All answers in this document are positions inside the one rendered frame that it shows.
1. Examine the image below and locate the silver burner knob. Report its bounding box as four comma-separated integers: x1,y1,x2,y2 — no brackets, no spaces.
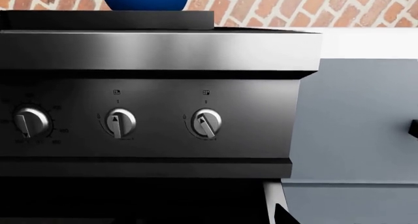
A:
104,106,137,140
190,107,223,140

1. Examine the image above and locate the stainless steel stove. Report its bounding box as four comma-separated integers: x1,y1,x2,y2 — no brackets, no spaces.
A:
0,26,323,224

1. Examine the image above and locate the black burner grate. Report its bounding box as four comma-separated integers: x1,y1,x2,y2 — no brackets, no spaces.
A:
0,10,216,31

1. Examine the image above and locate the black oven door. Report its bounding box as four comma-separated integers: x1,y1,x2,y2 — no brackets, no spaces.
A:
0,176,266,224

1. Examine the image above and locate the silver oven temperature knob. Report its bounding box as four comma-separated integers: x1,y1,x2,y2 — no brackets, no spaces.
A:
12,106,51,139

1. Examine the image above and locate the grey cabinet door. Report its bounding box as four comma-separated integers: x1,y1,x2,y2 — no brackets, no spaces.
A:
281,184,418,224

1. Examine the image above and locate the black drawer handle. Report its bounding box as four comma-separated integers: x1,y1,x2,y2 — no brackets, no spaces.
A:
406,119,418,135

